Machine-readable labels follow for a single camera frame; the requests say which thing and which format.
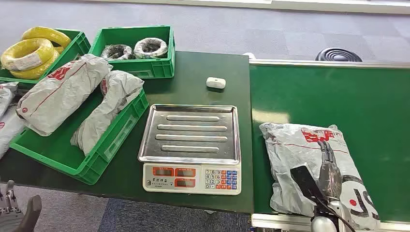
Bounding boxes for green crate with yellow coils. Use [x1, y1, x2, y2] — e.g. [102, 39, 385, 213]
[0, 28, 91, 86]

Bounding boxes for large green plastic crate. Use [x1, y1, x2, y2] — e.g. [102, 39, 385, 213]
[9, 88, 150, 186]

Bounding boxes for pale wrapped wire coil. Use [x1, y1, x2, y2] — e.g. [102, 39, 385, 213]
[133, 37, 169, 59]

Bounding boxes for black ribbed round object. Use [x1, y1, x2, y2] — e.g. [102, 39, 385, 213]
[315, 47, 363, 62]

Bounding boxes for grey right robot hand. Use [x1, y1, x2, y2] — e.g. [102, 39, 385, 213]
[317, 140, 343, 202]

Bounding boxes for dark wrapped wire coil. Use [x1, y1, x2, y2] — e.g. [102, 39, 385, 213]
[101, 44, 134, 61]

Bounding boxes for large grey courier package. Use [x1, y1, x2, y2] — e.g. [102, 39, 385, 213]
[16, 54, 113, 137]

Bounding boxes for electronic scale steel tray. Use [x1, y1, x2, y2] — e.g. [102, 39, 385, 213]
[138, 103, 242, 196]

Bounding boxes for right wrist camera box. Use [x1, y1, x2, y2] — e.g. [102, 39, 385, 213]
[290, 164, 328, 206]

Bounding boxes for narrow grey courier package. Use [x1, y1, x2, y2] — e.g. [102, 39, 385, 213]
[70, 70, 145, 157]

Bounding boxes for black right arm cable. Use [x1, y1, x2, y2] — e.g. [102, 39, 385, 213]
[315, 196, 357, 232]

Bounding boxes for grey courier bag black lettering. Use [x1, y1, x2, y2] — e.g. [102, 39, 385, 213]
[259, 122, 382, 231]

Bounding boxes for small grey courier bag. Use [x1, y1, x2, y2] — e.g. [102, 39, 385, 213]
[0, 81, 19, 118]

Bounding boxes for small white oval device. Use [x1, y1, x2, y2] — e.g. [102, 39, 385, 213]
[205, 76, 227, 89]

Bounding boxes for green crate with wrapped coils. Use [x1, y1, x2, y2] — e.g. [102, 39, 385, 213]
[88, 25, 176, 80]

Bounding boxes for yellow wire coil white label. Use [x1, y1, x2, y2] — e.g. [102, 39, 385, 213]
[0, 38, 55, 72]

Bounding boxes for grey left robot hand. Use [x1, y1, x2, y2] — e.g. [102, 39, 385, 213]
[0, 180, 43, 232]

